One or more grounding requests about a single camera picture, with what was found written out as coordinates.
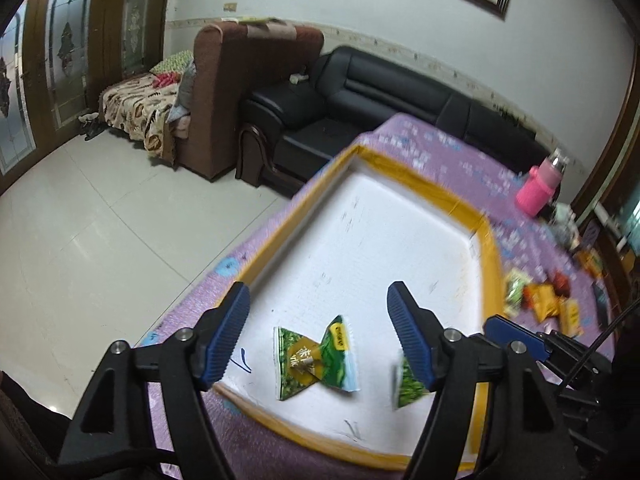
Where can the golden orange snack packet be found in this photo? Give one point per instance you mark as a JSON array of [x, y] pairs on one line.
[[542, 302]]

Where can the shiny red pouch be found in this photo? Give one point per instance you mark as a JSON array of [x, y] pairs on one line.
[[559, 282]]

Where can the brown armchair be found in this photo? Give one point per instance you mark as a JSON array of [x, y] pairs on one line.
[[225, 95]]

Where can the black leather sofa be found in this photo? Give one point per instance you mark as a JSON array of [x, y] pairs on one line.
[[360, 95]]

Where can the pink sleeved bottle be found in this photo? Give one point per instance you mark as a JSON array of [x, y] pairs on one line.
[[539, 187]]

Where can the black phone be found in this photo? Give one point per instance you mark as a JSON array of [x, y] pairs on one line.
[[600, 302]]

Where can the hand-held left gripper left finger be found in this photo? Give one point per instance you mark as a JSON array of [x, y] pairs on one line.
[[227, 335]]

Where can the red cloth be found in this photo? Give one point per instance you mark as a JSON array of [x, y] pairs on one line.
[[167, 80]]

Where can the yellow-taped cardboard box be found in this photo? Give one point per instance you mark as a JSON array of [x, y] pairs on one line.
[[380, 240]]

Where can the patterned blanket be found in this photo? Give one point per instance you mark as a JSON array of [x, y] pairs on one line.
[[135, 110]]

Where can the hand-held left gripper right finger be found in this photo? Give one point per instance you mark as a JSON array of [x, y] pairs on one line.
[[410, 330]]

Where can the white item on sofa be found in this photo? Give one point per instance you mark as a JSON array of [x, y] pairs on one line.
[[299, 79]]

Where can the purple floral tablecloth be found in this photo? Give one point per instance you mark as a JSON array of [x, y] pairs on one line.
[[440, 160]]

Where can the floral pillow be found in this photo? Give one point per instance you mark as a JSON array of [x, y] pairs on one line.
[[172, 62]]

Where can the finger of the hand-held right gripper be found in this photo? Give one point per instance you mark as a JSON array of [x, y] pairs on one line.
[[515, 332]]

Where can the pair of shoes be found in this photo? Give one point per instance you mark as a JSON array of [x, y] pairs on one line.
[[91, 126]]

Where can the green triangular snack packet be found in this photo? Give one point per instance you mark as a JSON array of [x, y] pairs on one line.
[[315, 360], [409, 385]]

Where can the wooden glass doors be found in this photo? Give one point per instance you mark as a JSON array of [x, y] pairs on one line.
[[65, 35]]

